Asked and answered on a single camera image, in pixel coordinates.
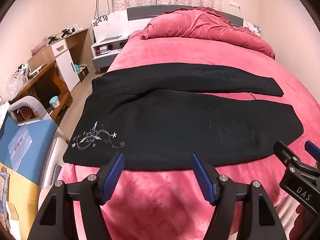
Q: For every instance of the crumpled plastic bag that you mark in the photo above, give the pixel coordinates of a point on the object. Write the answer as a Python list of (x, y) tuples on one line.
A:
[(13, 83)]

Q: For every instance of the white grey nightstand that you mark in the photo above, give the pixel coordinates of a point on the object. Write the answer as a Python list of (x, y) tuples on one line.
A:
[(106, 52)]

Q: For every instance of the grey chair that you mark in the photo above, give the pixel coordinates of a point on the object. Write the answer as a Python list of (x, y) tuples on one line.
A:
[(30, 103)]

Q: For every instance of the white blue bucket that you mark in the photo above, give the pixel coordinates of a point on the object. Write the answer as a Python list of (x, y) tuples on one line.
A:
[(54, 101)]

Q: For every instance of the black embroidered pants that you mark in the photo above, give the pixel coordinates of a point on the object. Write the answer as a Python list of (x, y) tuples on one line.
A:
[(175, 120)]

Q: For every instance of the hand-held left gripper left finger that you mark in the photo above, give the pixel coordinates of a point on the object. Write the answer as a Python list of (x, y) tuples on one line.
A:
[(113, 177)]

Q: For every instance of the white wooden cabinet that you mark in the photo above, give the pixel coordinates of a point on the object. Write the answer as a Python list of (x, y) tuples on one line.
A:
[(66, 62)]

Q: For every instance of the white wall socket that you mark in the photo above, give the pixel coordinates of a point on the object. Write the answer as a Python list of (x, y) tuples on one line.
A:
[(235, 4)]

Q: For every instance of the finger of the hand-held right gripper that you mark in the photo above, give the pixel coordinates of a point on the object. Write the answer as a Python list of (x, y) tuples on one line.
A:
[(283, 151), (313, 150)]

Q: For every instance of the teal bowl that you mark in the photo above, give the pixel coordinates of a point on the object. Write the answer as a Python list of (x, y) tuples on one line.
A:
[(76, 67)]

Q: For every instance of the pink basket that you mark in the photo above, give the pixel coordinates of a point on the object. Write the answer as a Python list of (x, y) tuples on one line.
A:
[(38, 48)]

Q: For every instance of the wooden desk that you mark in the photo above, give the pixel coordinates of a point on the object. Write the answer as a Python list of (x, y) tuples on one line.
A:
[(43, 85)]

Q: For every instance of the red duvet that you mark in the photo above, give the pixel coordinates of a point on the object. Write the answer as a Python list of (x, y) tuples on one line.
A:
[(207, 27)]

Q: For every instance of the pink bed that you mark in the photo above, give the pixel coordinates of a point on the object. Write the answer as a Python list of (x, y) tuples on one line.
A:
[(180, 52)]

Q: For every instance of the clear plastic pouch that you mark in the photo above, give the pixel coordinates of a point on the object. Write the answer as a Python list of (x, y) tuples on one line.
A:
[(20, 141)]

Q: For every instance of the black tool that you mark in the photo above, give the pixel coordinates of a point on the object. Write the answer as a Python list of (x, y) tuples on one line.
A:
[(53, 38), (67, 31)]

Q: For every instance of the dark storage box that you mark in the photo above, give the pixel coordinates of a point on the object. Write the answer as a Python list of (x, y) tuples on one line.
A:
[(83, 73)]

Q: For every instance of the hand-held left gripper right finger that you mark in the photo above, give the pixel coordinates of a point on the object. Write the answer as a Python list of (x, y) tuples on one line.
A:
[(203, 177)]

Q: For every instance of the white floral headboard panel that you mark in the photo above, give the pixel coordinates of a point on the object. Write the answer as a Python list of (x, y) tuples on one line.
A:
[(257, 28), (110, 26)]

